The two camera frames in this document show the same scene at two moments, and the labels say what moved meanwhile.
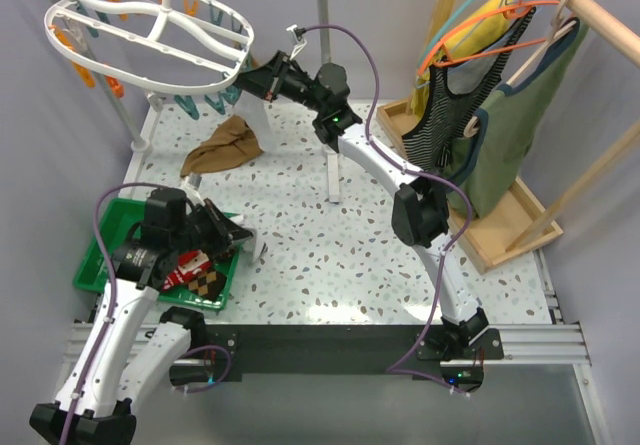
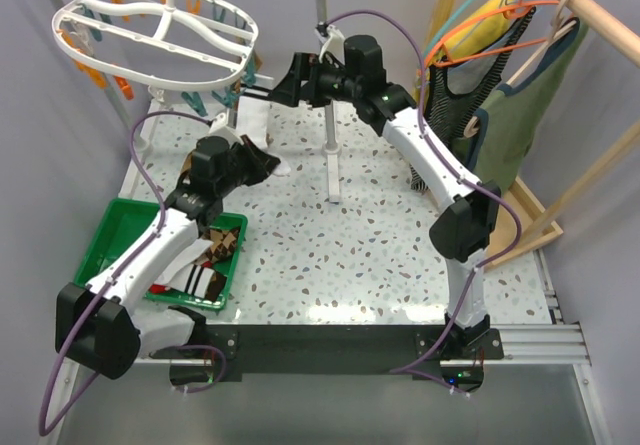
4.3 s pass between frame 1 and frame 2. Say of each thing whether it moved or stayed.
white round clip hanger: stayed
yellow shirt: stayed
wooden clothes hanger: stayed
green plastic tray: stayed
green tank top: stayed
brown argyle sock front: stayed
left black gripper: moved
